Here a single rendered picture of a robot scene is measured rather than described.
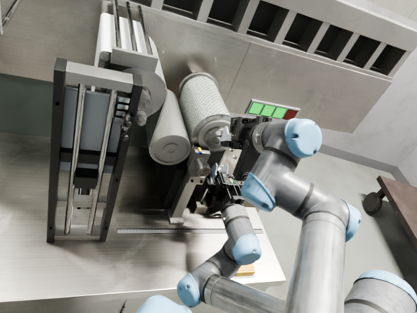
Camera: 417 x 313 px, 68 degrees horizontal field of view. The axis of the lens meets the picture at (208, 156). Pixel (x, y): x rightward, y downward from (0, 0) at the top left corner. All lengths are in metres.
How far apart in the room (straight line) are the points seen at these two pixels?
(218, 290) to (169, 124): 0.47
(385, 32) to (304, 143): 0.94
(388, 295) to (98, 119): 0.68
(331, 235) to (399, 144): 3.85
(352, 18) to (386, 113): 2.72
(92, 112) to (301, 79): 0.90
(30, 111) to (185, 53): 0.58
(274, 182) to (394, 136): 3.70
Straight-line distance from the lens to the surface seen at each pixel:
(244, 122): 0.79
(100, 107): 0.71
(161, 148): 0.92
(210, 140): 0.91
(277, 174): 0.60
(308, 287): 0.46
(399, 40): 1.55
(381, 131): 4.13
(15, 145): 1.29
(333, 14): 1.30
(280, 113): 1.41
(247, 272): 1.07
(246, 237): 0.84
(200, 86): 1.03
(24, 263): 0.98
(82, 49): 1.12
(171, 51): 1.13
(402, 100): 3.98
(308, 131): 0.61
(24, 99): 1.24
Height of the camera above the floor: 1.74
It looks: 36 degrees down
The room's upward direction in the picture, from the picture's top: 24 degrees clockwise
